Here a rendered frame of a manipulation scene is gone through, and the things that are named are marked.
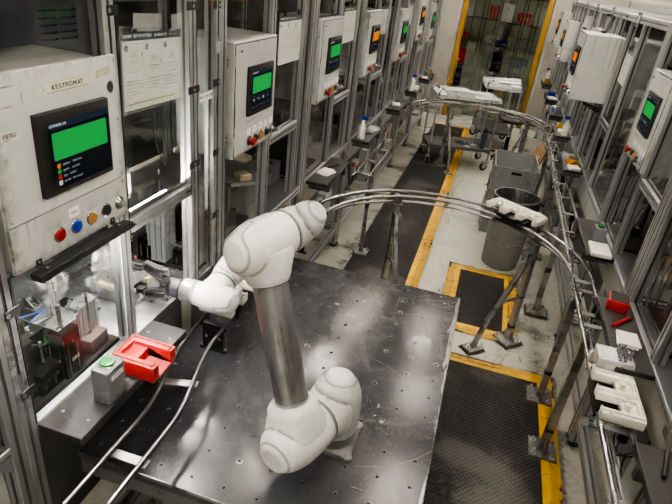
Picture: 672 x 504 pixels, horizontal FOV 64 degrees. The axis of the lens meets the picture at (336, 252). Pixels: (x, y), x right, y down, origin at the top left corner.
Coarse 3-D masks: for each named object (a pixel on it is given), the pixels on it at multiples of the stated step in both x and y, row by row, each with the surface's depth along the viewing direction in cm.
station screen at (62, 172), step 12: (72, 120) 130; (84, 120) 134; (96, 120) 138; (48, 132) 124; (108, 132) 143; (108, 144) 145; (72, 156) 133; (84, 156) 137; (96, 156) 141; (108, 156) 146; (60, 168) 130; (72, 168) 134; (84, 168) 138; (96, 168) 142; (60, 180) 131; (72, 180) 135
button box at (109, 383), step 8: (120, 360) 157; (96, 368) 153; (104, 368) 153; (112, 368) 153; (120, 368) 157; (96, 376) 153; (104, 376) 152; (112, 376) 153; (120, 376) 158; (96, 384) 154; (104, 384) 153; (112, 384) 155; (120, 384) 159; (96, 392) 156; (104, 392) 155; (112, 392) 156; (120, 392) 160; (96, 400) 157; (104, 400) 156; (112, 400) 157
